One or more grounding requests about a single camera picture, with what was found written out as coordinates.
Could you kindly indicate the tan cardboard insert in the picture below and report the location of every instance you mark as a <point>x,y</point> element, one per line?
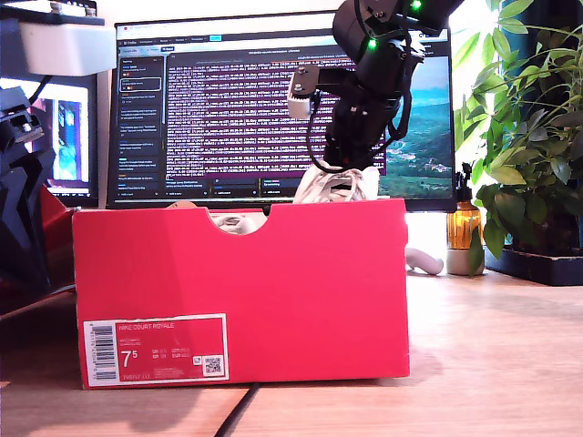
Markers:
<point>187,206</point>

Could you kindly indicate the black planter tray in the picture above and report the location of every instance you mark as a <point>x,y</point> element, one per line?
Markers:
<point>537,268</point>

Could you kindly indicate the white game controller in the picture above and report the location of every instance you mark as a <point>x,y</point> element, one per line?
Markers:
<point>428,265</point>

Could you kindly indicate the red shoebox lid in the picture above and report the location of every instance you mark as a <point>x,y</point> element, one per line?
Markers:
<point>59,227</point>

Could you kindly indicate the green leafy houseplant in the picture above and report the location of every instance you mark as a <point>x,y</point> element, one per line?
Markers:
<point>524,136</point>

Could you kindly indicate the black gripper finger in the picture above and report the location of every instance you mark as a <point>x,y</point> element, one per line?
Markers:
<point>13,218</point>
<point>40,205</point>

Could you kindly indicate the small black computer monitor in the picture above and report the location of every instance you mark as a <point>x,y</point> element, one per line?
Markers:
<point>68,136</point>

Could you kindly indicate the pale round pot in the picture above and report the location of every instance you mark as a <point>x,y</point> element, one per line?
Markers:
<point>457,263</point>

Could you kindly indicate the amber pump bottle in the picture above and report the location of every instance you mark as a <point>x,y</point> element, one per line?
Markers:
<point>462,223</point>

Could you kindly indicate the white leather sneaker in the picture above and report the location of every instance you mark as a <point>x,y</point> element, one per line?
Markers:
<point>314,189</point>
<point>237,225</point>

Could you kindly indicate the red cardboard shoebox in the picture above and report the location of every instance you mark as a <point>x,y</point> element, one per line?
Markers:
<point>273,291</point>

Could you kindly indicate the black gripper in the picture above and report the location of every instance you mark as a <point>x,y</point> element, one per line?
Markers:
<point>364,123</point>

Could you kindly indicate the large black computer monitor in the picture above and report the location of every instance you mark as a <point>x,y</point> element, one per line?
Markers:
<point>228,114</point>

